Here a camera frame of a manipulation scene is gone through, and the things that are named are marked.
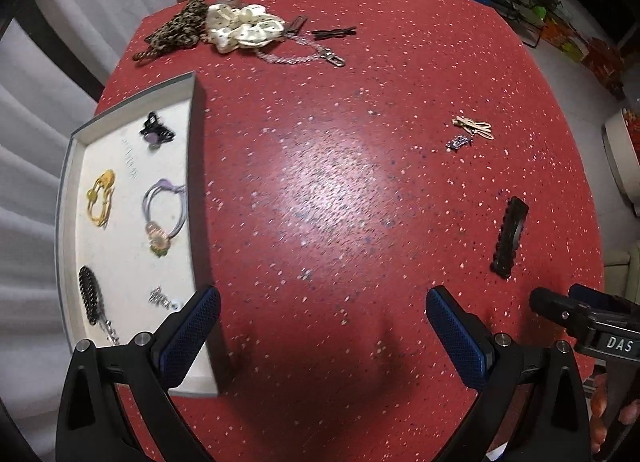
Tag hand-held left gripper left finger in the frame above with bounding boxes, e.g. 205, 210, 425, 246
56, 286, 222, 462

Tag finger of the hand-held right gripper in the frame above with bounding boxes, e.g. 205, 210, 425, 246
529, 286, 598, 339
569, 283, 640, 318

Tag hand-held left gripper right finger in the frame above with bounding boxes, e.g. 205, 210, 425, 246
425, 285, 593, 462

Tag silver pearl earring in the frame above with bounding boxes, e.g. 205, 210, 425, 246
148, 285, 182, 311

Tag black long snap hair clip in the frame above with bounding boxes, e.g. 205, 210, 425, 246
489, 195, 530, 277

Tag purple flower hair tie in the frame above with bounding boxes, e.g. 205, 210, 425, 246
142, 179, 187, 258

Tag white shallow tray box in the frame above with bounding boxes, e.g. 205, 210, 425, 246
55, 71, 221, 398

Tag black spiral hair tie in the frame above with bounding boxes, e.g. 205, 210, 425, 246
78, 265, 104, 326

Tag yellow hair tie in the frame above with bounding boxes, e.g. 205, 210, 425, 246
84, 169, 117, 228

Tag small black claw clip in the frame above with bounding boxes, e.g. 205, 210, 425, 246
138, 112, 176, 147

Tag person's right hand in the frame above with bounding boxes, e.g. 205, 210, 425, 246
589, 371, 640, 454

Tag beige bow hair clip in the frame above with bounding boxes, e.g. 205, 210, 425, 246
451, 115, 496, 140

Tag orange gift boxes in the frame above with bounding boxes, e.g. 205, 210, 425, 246
545, 17, 628, 96

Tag white curtain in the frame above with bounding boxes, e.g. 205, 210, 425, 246
0, 0, 176, 378

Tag leopard print scrunchie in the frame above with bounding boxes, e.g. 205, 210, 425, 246
132, 0, 209, 63

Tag black folding chair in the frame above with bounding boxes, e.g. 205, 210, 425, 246
494, 0, 547, 49

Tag white dotted scrunchie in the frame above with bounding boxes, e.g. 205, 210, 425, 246
204, 2, 287, 54

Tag green plant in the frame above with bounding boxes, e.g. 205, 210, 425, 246
530, 0, 563, 18

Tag black bow hair clip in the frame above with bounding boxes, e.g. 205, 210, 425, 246
311, 26, 357, 40

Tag beaded chain keychain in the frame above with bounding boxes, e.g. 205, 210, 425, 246
254, 34, 347, 68

